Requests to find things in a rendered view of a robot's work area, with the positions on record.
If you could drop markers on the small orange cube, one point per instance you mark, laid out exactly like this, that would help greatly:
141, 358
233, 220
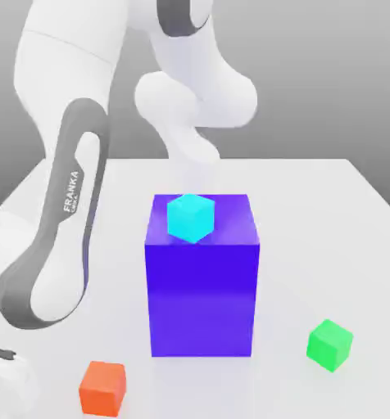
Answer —
101, 389

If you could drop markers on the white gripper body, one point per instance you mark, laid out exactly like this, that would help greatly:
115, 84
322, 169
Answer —
8, 389

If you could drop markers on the small cyan cube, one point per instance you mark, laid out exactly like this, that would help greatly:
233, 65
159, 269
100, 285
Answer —
190, 217

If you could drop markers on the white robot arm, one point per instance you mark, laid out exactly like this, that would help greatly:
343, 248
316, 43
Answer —
64, 65

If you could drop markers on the small green cube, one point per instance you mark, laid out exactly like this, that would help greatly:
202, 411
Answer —
329, 347

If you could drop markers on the large blue box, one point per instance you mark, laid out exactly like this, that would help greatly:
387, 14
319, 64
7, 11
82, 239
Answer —
201, 301

